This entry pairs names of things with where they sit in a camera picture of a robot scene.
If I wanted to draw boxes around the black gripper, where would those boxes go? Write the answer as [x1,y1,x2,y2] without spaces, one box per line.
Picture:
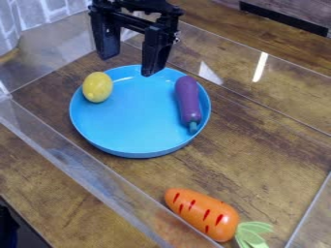
[89,0,184,77]

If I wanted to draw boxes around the purple toy eggplant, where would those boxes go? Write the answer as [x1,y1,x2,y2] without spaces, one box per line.
[175,76,201,133]

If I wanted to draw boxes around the blue round tray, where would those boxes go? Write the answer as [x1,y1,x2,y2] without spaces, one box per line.
[68,65,199,158]

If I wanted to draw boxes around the yellow toy lemon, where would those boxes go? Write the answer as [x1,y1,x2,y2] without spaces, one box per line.
[82,72,112,103]

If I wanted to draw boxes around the orange toy carrot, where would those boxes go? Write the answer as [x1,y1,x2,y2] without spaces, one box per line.
[164,188,272,248]

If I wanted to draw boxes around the clear acrylic enclosure wall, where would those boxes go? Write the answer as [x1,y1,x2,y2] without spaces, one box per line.
[0,0,331,248]

